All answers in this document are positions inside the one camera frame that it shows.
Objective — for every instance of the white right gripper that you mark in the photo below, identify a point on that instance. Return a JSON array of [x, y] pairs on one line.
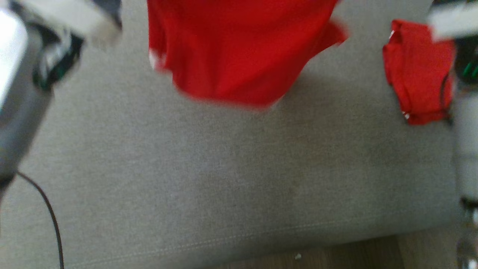
[[455, 20]]

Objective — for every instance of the red garment with white trim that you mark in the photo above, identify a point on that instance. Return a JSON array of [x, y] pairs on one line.
[[239, 48], [418, 71]]

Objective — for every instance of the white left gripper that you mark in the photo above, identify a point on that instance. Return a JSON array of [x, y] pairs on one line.
[[74, 16]]

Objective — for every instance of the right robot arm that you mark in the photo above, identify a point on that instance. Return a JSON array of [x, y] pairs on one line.
[[466, 149]]

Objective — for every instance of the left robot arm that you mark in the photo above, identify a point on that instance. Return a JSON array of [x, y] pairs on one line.
[[18, 112]]

